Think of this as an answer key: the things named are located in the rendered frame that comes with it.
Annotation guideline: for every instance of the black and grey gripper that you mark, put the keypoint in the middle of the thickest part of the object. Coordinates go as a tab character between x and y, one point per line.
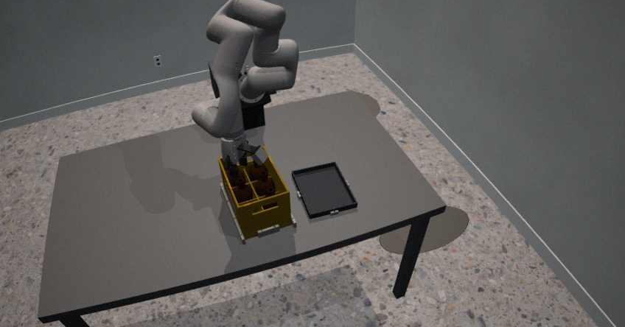
231	155

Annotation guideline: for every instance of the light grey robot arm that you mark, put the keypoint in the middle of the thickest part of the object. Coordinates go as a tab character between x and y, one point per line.
278	62

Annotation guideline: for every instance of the yellow translucent crate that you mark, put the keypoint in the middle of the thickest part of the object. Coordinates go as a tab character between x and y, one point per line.
261	219

